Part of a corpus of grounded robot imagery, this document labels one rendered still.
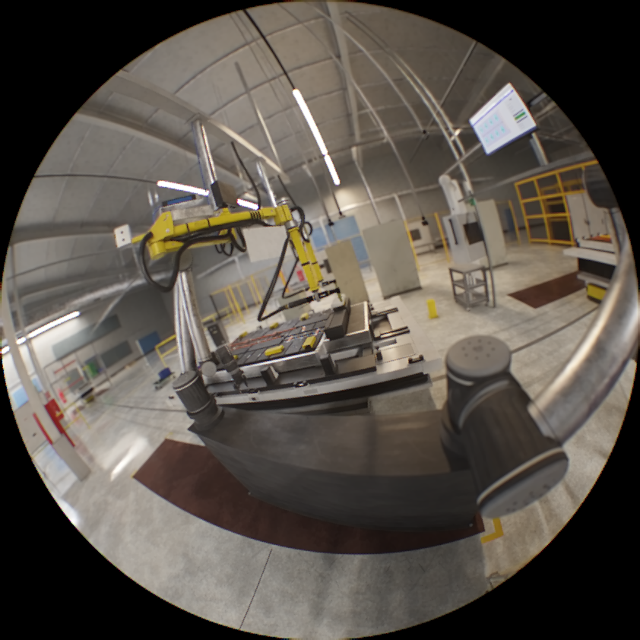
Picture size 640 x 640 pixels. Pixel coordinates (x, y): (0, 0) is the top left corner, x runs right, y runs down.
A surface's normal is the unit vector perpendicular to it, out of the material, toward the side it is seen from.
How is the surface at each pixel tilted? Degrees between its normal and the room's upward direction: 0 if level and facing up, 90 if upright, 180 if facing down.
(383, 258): 90
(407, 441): 0
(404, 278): 90
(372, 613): 0
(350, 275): 90
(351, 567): 0
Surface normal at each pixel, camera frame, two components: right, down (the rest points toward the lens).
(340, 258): -0.19, 0.32
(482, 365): -0.38, -0.86
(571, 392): -0.84, -0.41
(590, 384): -0.80, -0.28
